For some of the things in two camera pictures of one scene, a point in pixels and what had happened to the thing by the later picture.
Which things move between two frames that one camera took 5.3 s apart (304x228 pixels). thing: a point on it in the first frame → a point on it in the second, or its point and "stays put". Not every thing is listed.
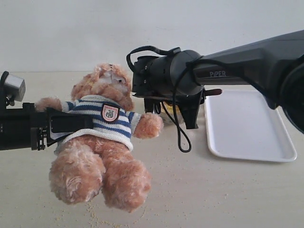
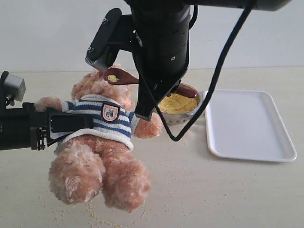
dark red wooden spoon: [213, 92] → [116, 76]
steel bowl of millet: [168, 114] stays put
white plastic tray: [242, 126] stays put
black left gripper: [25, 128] stays put
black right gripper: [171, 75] → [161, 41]
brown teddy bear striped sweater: [86, 163] stays put
